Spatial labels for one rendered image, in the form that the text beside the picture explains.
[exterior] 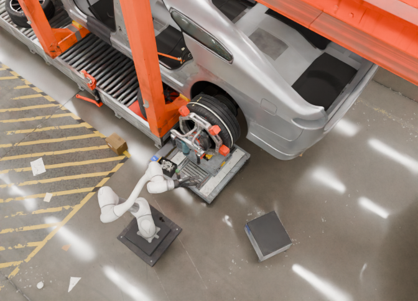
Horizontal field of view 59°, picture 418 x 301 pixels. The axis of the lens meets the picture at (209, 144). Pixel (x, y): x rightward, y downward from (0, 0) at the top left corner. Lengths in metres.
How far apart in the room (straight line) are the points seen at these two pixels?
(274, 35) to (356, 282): 2.95
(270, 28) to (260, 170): 1.74
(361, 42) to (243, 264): 3.03
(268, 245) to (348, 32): 2.67
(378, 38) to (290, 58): 2.73
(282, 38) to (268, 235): 2.30
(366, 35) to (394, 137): 3.73
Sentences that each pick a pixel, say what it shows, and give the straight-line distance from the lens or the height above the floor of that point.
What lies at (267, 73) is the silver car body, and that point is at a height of 1.74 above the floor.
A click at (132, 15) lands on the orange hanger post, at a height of 2.28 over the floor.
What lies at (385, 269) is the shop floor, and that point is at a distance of 4.71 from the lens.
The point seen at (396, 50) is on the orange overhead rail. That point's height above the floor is 3.00.
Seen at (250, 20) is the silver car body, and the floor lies 1.02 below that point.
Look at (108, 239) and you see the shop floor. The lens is 4.48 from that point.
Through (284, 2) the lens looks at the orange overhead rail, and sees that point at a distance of 1.94.
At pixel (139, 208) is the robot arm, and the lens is 3.80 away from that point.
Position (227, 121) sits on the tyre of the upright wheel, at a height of 1.10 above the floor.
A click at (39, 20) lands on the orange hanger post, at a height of 1.13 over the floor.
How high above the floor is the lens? 4.18
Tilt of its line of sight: 60 degrees down
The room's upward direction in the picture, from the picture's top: 1 degrees clockwise
